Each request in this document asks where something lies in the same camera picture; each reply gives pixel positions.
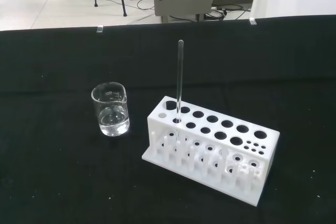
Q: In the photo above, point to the white test tube rack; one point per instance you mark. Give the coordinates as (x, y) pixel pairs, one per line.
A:
(155, 129)

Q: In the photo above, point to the glass beaker with water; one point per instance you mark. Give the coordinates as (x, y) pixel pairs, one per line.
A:
(110, 127)

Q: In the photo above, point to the clear cloth clip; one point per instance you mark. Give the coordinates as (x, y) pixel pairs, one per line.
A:
(100, 29)
(252, 21)

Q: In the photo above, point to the black bench cloth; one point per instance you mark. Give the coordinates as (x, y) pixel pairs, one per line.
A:
(52, 169)

